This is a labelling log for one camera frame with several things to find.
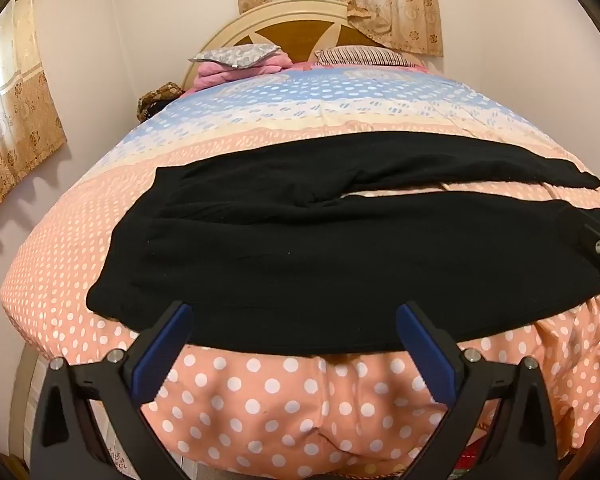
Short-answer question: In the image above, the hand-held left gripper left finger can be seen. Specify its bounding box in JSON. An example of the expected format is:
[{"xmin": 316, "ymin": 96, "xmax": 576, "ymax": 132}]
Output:
[{"xmin": 30, "ymin": 301, "xmax": 196, "ymax": 480}]

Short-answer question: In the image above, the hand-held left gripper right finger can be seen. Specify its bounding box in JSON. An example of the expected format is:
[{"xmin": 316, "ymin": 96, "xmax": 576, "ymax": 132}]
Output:
[{"xmin": 396, "ymin": 301, "xmax": 573, "ymax": 480}]

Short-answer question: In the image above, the brown patterned bag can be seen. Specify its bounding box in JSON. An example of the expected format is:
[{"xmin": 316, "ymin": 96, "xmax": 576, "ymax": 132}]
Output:
[{"xmin": 137, "ymin": 81, "xmax": 183, "ymax": 122}]

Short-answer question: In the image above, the polka dot bed blanket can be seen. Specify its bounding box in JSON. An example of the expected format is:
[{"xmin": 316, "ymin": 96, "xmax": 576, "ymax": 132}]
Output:
[{"xmin": 0, "ymin": 60, "xmax": 600, "ymax": 468}]

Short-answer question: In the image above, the pink folded cloth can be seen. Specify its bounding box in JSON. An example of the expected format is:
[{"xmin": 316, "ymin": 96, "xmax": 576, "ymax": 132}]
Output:
[{"xmin": 182, "ymin": 52, "xmax": 311, "ymax": 96}]

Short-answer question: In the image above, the striped pillow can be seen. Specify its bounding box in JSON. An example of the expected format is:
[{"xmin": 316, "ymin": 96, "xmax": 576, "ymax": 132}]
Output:
[{"xmin": 314, "ymin": 46, "xmax": 416, "ymax": 68}]

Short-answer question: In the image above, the grey patterned pillow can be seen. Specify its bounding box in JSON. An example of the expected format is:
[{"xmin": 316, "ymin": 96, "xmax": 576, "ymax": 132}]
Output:
[{"xmin": 189, "ymin": 45, "xmax": 281, "ymax": 68}]

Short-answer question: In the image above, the cream wooden headboard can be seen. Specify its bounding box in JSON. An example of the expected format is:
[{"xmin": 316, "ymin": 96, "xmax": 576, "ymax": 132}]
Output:
[{"xmin": 182, "ymin": 0, "xmax": 381, "ymax": 93}]

